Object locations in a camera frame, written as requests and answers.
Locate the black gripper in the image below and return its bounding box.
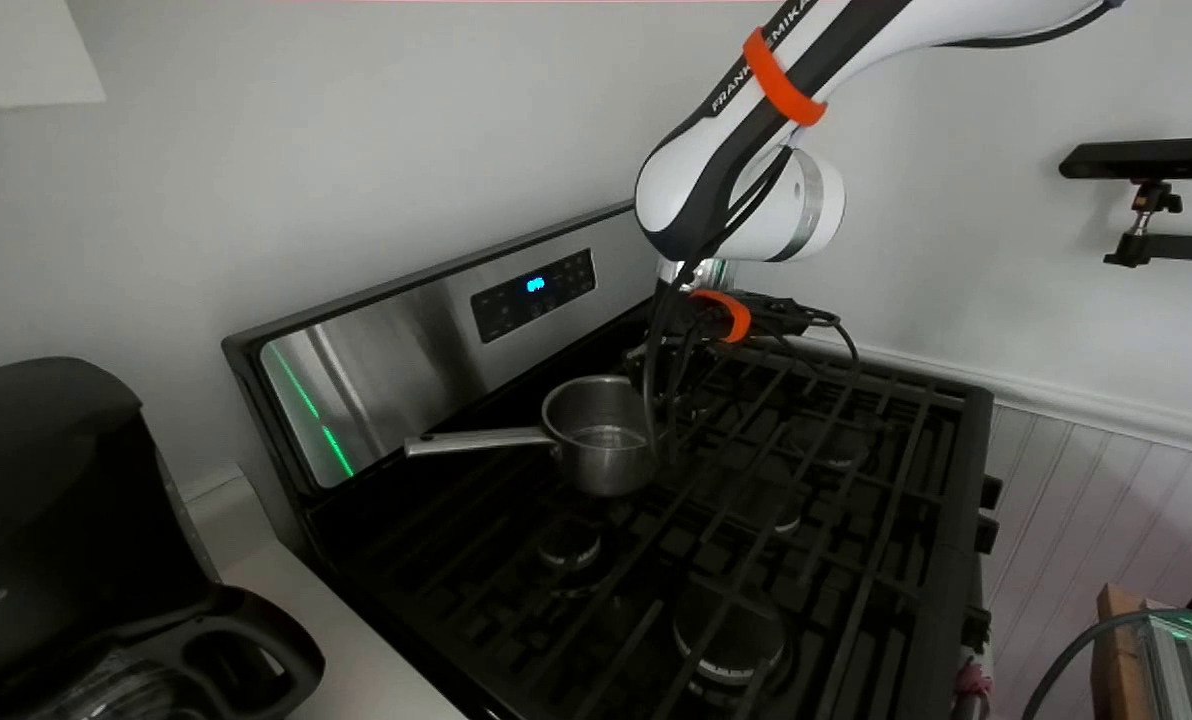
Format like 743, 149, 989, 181
637, 275, 759, 440

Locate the stainless steel saucepan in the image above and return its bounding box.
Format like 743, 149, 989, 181
400, 372, 663, 501

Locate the black gas stove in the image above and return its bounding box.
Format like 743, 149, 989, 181
307, 311, 972, 720

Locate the stainless steel gas stove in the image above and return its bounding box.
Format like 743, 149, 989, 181
215, 204, 1003, 720

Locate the oven control panel display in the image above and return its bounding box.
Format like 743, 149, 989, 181
466, 243, 598, 347

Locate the oval black burner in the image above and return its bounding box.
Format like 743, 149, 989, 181
752, 484, 816, 542

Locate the round black burner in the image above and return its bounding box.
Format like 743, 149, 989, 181
793, 415, 879, 472
531, 517, 607, 576
666, 594, 786, 692

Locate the patterned kitchen towel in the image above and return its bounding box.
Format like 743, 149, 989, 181
953, 651, 1001, 720

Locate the black coffee maker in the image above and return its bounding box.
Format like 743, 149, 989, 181
0, 354, 329, 720

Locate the white upper cabinet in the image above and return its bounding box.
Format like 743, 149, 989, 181
0, 0, 109, 114

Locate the orange strap on gripper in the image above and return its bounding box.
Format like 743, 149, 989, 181
686, 285, 755, 347

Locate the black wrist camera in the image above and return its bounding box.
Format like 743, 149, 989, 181
746, 294, 847, 342

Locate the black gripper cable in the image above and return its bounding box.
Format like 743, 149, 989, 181
829, 311, 866, 368

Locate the orange strap on arm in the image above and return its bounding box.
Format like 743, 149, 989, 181
740, 29, 830, 133

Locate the thin power cable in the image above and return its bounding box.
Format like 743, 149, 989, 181
1016, 606, 1158, 720

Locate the black wall bracket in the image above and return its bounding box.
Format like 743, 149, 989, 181
1057, 133, 1192, 271

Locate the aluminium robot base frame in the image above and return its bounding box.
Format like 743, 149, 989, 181
1137, 599, 1192, 720

